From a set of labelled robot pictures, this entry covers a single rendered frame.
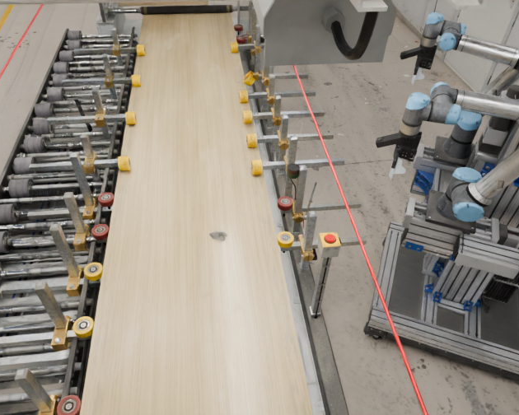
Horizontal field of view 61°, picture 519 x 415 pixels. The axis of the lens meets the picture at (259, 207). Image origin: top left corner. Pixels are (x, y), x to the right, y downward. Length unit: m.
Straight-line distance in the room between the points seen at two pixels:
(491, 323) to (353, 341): 0.82
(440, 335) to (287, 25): 2.53
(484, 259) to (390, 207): 1.61
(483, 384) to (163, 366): 1.95
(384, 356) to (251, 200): 1.28
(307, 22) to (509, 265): 1.98
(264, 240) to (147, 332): 0.68
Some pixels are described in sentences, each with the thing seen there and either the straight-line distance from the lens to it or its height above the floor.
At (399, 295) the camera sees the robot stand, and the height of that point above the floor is 0.21.
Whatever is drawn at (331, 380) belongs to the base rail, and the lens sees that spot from 2.00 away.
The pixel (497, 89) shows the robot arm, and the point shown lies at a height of 1.39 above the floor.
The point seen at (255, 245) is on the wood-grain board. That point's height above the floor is 0.90.
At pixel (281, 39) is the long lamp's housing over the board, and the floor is 2.33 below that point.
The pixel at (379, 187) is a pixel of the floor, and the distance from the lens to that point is 3.92.
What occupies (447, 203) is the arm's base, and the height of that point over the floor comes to 1.11.
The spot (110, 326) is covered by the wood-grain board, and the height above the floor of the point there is 0.90.
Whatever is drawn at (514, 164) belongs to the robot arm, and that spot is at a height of 1.46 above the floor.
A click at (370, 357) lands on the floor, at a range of 2.89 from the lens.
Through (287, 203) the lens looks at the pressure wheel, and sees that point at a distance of 2.30.
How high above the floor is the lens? 2.50
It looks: 44 degrees down
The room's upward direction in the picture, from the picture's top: 2 degrees clockwise
